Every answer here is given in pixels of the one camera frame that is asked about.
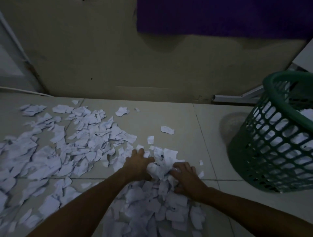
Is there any person's left hand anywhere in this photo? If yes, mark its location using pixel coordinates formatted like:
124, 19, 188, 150
121, 148, 155, 182

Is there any person's right hand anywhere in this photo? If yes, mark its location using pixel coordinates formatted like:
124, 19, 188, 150
170, 162, 209, 202

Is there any white paper bunch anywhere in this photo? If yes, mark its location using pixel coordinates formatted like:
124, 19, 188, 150
146, 147, 184, 181

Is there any person's right forearm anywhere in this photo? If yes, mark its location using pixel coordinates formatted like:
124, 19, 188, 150
199, 188, 313, 237

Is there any person's left forearm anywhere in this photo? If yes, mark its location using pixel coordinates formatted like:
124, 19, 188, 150
26, 168, 138, 237

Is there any green plastic mesh basket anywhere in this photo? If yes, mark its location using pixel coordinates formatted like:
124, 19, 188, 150
227, 71, 313, 193

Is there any pile of torn paper scraps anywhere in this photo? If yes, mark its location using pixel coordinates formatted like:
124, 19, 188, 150
0, 100, 206, 237

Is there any white paper heap inside basket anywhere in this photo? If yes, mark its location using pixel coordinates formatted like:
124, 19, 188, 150
253, 98, 313, 191

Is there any purple cloth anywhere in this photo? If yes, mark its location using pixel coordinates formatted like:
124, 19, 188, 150
136, 0, 313, 40

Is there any white board panel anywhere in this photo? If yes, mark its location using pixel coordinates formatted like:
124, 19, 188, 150
291, 39, 313, 74

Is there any white metal rail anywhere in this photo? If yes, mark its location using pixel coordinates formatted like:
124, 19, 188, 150
212, 84, 266, 104

